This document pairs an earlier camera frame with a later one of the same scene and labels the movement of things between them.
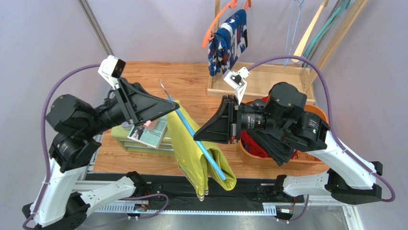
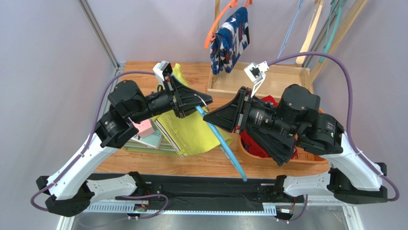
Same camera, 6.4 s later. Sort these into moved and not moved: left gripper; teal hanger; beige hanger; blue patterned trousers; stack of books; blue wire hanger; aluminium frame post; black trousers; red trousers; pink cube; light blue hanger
Moved: left gripper; light blue hanger; pink cube; beige hanger; teal hanger; blue wire hanger
Not moved: blue patterned trousers; aluminium frame post; black trousers; stack of books; red trousers
